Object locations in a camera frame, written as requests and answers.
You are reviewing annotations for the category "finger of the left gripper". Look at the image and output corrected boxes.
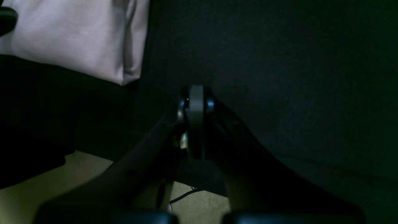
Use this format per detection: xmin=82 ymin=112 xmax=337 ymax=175
xmin=0 ymin=7 xmax=18 ymax=36

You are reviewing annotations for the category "pale pink T-shirt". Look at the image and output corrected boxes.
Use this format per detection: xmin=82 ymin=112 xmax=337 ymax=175
xmin=1 ymin=0 xmax=150 ymax=86

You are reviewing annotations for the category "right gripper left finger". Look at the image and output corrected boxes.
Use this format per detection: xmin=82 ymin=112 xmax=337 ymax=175
xmin=34 ymin=86 xmax=197 ymax=224

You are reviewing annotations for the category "black table cloth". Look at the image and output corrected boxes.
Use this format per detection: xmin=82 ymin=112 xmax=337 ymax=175
xmin=1 ymin=0 xmax=398 ymax=224

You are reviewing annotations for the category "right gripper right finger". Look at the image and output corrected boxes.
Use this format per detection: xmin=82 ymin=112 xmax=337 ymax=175
xmin=196 ymin=86 xmax=364 ymax=224

